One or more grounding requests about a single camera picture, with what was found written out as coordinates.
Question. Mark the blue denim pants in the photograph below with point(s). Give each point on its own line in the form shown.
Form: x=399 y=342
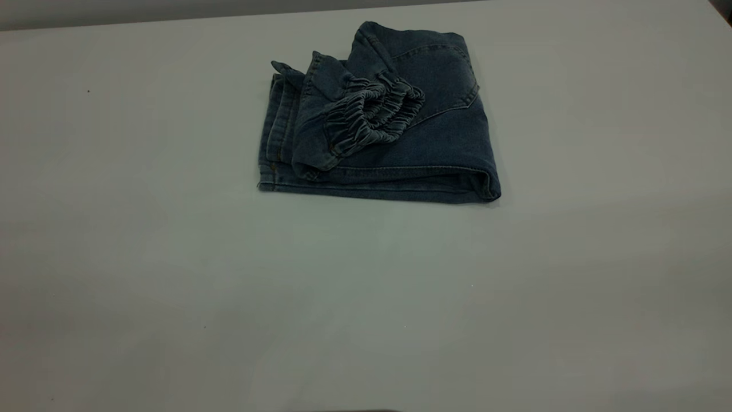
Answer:
x=429 y=143

